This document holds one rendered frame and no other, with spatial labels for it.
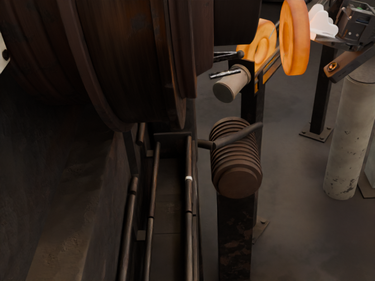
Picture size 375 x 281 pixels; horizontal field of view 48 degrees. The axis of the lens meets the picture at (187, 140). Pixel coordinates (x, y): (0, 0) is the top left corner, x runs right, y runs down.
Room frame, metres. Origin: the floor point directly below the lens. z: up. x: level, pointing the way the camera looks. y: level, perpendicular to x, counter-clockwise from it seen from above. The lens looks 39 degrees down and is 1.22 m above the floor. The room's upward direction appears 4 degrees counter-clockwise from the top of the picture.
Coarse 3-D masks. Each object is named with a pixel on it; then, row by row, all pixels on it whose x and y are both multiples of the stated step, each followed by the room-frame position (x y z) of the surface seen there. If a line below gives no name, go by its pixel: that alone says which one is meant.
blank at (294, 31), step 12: (288, 0) 0.81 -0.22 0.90; (300, 0) 0.80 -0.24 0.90; (288, 12) 0.79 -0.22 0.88; (300, 12) 0.77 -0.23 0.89; (288, 24) 0.79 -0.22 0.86; (300, 24) 0.75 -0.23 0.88; (288, 36) 0.83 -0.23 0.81; (300, 36) 0.73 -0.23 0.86; (288, 48) 0.81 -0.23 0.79; (300, 48) 0.73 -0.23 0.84; (288, 60) 0.76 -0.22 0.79; (300, 60) 0.73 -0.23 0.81; (288, 72) 0.75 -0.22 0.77; (300, 72) 0.74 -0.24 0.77
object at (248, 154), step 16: (224, 128) 0.89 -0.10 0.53; (240, 128) 0.89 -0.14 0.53; (240, 144) 0.82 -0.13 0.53; (256, 144) 0.86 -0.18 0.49; (224, 160) 0.77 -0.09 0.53; (240, 160) 0.76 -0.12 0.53; (256, 160) 0.78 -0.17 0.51; (224, 176) 0.74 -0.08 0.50; (240, 176) 0.74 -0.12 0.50; (256, 176) 0.75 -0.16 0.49; (224, 192) 0.74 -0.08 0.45; (240, 192) 0.74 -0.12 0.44; (224, 208) 0.77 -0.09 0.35; (240, 208) 0.76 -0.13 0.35; (224, 224) 0.77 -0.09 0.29; (240, 224) 0.76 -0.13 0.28; (224, 240) 0.77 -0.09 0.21; (240, 240) 0.76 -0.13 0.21; (224, 256) 0.77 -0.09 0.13; (240, 256) 0.76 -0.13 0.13; (224, 272) 0.77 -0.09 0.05; (240, 272) 0.76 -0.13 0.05
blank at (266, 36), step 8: (264, 24) 0.98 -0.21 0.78; (272, 24) 1.02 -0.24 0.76; (264, 32) 0.99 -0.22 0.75; (272, 32) 1.02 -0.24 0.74; (256, 40) 0.96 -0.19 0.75; (264, 40) 1.01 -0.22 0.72; (272, 40) 1.02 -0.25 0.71; (240, 48) 0.94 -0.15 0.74; (248, 48) 0.93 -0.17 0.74; (264, 48) 1.01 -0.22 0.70; (272, 48) 1.02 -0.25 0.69; (248, 56) 0.93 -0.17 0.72; (256, 56) 1.01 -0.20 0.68; (264, 56) 1.00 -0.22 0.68; (256, 64) 0.96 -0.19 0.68
